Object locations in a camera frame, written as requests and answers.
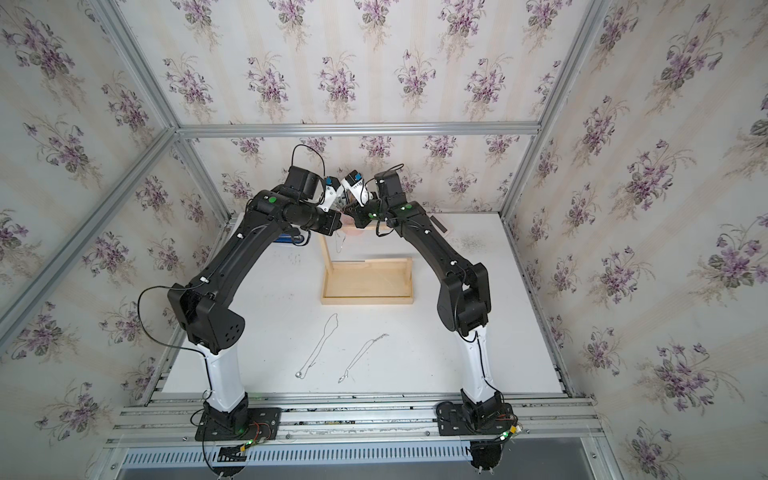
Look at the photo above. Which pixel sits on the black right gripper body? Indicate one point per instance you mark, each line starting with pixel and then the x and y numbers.
pixel 371 211

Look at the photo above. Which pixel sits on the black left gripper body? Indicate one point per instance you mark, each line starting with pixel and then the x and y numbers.
pixel 327 221

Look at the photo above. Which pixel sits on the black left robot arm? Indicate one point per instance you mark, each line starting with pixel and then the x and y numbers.
pixel 298 207

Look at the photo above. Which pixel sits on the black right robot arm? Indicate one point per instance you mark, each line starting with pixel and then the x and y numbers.
pixel 464 300

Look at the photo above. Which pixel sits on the wooden jewelry display stand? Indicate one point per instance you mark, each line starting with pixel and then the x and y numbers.
pixel 368 282

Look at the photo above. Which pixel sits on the pink pen cup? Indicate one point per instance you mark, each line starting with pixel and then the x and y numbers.
pixel 349 227

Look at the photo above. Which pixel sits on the blue stapler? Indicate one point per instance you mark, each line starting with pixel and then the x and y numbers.
pixel 290 239

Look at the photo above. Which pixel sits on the pink calculator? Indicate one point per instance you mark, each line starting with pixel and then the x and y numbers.
pixel 439 225

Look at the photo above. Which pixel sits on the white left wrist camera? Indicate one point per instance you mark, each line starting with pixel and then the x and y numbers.
pixel 334 196

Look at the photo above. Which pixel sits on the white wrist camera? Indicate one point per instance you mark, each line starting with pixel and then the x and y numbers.
pixel 334 196
pixel 354 184

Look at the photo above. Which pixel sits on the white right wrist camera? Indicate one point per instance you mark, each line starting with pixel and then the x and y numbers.
pixel 354 184

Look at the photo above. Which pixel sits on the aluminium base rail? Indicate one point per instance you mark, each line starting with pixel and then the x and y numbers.
pixel 334 429

